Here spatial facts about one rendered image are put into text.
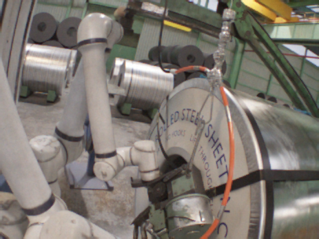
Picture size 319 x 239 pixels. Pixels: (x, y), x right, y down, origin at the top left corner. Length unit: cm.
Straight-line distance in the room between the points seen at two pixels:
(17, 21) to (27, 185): 59
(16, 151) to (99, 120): 46
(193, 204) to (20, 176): 46
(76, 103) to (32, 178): 62
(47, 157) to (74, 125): 21
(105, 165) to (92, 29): 50
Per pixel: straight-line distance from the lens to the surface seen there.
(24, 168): 49
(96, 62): 87
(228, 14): 70
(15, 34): 88
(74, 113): 107
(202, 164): 88
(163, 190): 83
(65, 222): 38
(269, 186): 65
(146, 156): 98
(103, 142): 88
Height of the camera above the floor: 137
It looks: 13 degrees down
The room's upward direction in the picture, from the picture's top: 14 degrees clockwise
